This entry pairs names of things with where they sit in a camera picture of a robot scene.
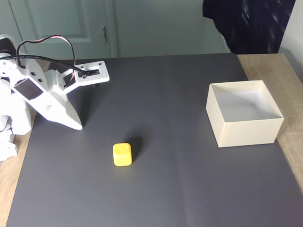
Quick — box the yellow cube block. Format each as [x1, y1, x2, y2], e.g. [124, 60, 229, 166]
[112, 142, 133, 167]

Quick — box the white camera mount frame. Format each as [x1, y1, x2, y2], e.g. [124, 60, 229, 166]
[56, 61, 111, 92]

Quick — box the white open cardboard box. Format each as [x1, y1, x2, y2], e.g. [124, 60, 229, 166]
[205, 79, 285, 148]

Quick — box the red white black servo cable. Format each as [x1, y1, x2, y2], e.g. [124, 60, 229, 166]
[16, 35, 77, 88]

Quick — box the thick black cable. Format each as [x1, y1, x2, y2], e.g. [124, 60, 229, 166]
[0, 55, 87, 74]

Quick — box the black hanging cloth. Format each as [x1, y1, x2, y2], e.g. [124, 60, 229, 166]
[202, 0, 296, 55]

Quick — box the dark grey table mat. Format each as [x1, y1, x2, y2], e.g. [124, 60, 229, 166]
[5, 53, 303, 227]

